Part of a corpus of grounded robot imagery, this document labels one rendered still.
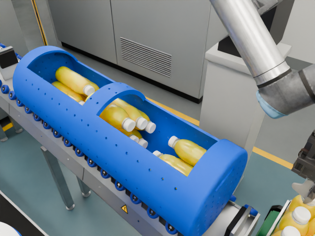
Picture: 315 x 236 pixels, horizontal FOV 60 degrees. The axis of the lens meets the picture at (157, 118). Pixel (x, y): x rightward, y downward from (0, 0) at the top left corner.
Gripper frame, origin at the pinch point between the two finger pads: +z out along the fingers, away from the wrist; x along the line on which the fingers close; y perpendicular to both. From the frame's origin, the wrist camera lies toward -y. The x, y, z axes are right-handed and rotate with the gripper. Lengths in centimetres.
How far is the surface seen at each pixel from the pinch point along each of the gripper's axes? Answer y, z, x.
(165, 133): 48.8, 5.0, 4.0
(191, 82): 125, 84, -126
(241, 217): 11.7, 3.7, 16.1
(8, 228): 57, 5, 59
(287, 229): 1.3, -0.6, 14.0
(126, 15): 202, 37, -119
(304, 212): -0.2, -0.6, 6.6
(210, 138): 30.8, -4.0, 3.5
